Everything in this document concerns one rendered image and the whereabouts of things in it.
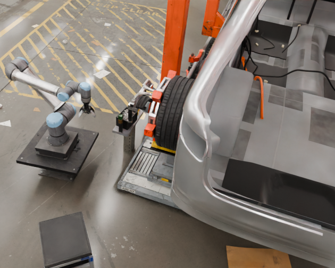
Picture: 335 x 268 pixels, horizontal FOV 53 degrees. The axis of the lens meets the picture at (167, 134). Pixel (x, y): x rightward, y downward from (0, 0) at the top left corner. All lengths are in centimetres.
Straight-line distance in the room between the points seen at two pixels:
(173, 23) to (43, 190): 202
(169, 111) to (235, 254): 140
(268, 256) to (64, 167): 202
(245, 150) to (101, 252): 149
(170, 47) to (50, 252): 203
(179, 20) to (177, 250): 203
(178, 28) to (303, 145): 147
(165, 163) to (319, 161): 145
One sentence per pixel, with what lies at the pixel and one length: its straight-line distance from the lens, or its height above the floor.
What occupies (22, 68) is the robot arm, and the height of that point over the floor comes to 101.
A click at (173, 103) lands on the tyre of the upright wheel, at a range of 273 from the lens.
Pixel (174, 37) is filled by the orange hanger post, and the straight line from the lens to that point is 321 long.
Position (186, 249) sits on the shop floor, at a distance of 316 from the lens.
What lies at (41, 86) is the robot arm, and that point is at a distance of 314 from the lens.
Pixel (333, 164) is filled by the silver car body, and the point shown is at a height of 96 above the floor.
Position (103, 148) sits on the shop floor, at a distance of 389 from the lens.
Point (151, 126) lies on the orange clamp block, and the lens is 282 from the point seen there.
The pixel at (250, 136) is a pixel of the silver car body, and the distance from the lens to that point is 278.
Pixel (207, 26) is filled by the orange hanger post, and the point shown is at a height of 66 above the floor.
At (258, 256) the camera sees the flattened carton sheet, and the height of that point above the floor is 1.
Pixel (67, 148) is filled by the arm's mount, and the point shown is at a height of 39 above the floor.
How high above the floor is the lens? 272
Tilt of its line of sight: 42 degrees down
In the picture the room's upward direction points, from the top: 7 degrees clockwise
